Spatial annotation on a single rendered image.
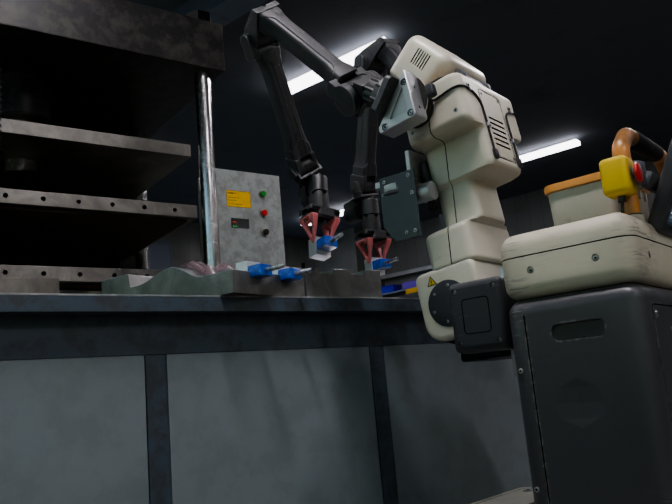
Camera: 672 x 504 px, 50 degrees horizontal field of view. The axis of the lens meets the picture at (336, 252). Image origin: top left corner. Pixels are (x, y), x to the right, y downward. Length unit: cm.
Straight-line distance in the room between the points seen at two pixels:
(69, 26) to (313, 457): 166
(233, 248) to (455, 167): 136
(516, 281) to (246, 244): 168
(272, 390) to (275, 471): 19
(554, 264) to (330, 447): 84
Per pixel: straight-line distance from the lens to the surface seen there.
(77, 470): 163
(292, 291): 184
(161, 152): 280
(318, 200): 203
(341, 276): 200
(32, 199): 256
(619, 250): 130
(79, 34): 272
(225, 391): 176
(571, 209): 152
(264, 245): 292
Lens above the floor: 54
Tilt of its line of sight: 11 degrees up
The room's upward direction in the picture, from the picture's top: 5 degrees counter-clockwise
